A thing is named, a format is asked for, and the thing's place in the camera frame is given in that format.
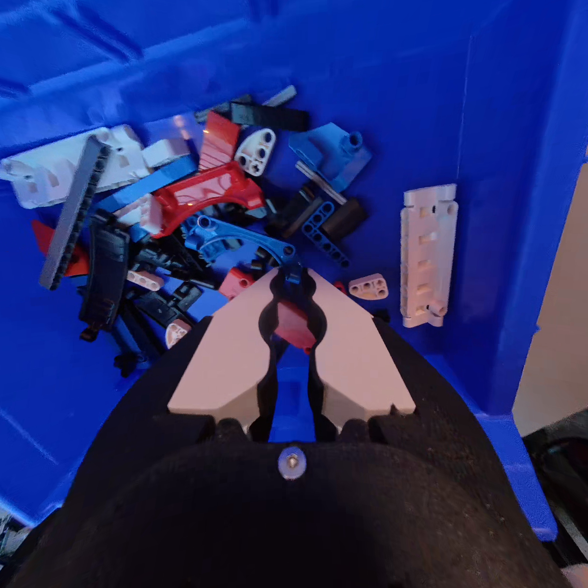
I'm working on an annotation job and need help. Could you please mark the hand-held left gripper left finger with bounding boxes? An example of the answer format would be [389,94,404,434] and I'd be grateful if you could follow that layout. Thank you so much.
[168,268,282,435]

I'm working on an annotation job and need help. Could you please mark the long white lego panel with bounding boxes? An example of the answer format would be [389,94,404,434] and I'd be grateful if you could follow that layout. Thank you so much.
[400,184,458,328]

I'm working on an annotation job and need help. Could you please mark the assorted large lego parts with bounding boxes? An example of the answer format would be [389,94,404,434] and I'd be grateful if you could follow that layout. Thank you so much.
[0,85,391,378]

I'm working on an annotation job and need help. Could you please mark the blue lego wheel arch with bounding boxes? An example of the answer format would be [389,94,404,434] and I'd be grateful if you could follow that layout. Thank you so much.
[181,213,304,283]

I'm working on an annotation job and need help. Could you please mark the blue bin with tag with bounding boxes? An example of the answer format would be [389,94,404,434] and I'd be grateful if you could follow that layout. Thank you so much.
[0,0,588,543]

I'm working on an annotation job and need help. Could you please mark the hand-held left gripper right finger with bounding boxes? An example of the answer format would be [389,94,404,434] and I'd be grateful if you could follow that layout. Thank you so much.
[301,269,416,435]

